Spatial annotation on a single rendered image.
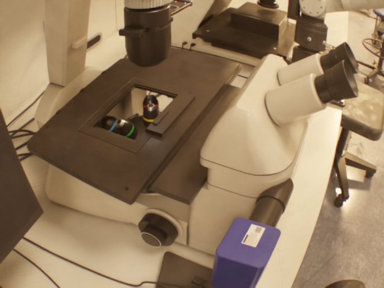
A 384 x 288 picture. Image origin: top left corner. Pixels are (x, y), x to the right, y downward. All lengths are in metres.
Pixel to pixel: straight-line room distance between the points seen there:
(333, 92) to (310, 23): 0.44
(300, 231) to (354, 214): 1.13
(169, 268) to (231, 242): 0.22
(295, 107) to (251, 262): 0.18
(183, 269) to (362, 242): 1.24
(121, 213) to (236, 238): 0.30
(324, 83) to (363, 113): 1.21
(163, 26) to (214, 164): 0.20
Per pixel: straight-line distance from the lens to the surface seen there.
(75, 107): 0.62
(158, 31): 0.50
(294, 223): 0.70
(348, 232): 1.73
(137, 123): 0.63
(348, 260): 1.63
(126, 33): 0.50
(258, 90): 0.46
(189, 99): 0.59
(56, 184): 0.72
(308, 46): 0.85
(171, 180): 0.50
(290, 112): 0.43
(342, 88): 0.40
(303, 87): 0.42
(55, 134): 0.57
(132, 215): 0.65
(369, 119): 1.60
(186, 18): 1.15
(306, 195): 0.76
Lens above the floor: 1.30
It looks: 40 degrees down
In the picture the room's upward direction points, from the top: 1 degrees counter-clockwise
